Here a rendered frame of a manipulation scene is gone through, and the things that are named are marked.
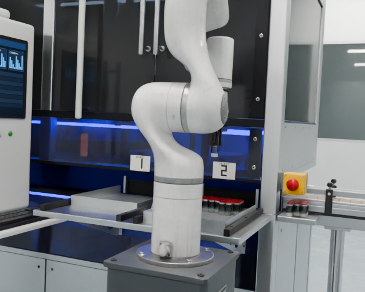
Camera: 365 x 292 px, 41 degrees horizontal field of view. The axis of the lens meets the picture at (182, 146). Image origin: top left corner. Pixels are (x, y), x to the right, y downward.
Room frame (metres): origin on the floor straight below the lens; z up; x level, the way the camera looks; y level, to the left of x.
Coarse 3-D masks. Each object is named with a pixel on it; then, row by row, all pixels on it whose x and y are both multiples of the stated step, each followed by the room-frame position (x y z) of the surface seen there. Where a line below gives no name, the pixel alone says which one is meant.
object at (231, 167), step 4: (216, 164) 1.77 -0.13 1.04; (220, 164) 1.76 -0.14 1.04; (224, 164) 1.75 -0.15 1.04; (228, 164) 1.75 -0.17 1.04; (232, 164) 1.74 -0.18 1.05; (216, 168) 1.77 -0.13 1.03; (220, 168) 1.76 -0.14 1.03; (224, 168) 1.75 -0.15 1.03; (228, 168) 1.75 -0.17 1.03; (232, 168) 1.74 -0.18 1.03; (216, 172) 1.77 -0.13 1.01; (220, 172) 1.76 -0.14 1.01; (224, 172) 1.75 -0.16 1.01; (228, 172) 1.75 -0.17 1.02; (232, 172) 1.74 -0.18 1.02; (216, 176) 1.77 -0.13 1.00; (220, 176) 1.76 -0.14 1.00; (224, 176) 1.75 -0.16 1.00; (228, 176) 1.75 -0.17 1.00; (232, 176) 1.74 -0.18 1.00
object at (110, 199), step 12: (84, 192) 1.76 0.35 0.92; (96, 192) 1.84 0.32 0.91; (108, 192) 1.92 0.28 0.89; (120, 192) 2.01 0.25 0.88; (72, 204) 1.69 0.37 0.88; (84, 204) 1.67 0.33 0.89; (96, 204) 1.66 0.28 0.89; (108, 204) 1.64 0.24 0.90; (120, 204) 1.62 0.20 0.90; (132, 204) 1.60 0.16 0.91; (144, 204) 1.65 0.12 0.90
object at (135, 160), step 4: (132, 156) 1.90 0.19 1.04; (136, 156) 1.89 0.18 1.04; (140, 156) 1.88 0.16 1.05; (144, 156) 1.88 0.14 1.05; (148, 156) 1.87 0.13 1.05; (132, 160) 1.90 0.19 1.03; (136, 160) 1.89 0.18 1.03; (140, 160) 1.88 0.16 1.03; (144, 160) 1.88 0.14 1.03; (148, 160) 1.87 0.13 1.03; (132, 164) 1.90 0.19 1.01; (136, 164) 1.89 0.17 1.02; (140, 164) 1.88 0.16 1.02; (144, 164) 1.88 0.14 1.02; (148, 164) 1.87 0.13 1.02; (132, 168) 1.90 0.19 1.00; (136, 168) 1.89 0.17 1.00; (140, 168) 1.88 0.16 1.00; (144, 168) 1.88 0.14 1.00; (148, 168) 1.87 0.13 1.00
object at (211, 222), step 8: (152, 208) 1.52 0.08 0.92; (144, 216) 1.46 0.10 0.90; (208, 216) 1.60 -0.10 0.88; (216, 216) 1.60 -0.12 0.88; (224, 216) 1.61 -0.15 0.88; (232, 216) 1.62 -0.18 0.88; (240, 216) 1.50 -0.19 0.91; (208, 224) 1.38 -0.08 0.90; (216, 224) 1.37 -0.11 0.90; (224, 224) 1.36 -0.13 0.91; (216, 232) 1.37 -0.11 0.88
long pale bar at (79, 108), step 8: (80, 0) 1.92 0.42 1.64; (80, 8) 1.91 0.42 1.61; (80, 16) 1.91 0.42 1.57; (80, 24) 1.91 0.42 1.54; (80, 32) 1.91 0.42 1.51; (80, 40) 1.91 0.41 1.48; (80, 48) 1.91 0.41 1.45; (80, 56) 1.91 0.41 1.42; (80, 64) 1.91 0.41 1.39; (80, 72) 1.91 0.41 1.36; (80, 80) 1.91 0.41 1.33; (80, 88) 1.91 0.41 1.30; (80, 96) 1.92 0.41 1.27; (80, 104) 1.92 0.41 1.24; (80, 112) 1.92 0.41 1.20
